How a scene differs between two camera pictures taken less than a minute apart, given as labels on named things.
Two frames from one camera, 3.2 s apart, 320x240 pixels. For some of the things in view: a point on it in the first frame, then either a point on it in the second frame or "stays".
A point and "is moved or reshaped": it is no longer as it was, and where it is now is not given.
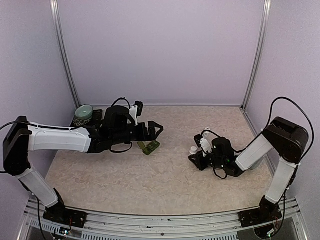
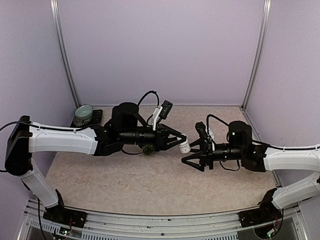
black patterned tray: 94,121 stays
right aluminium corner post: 251,86 stays
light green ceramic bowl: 84,112 stays
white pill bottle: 193,150 is moved or reshaped
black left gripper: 152,136 -> 162,132
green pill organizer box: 148,149 stays
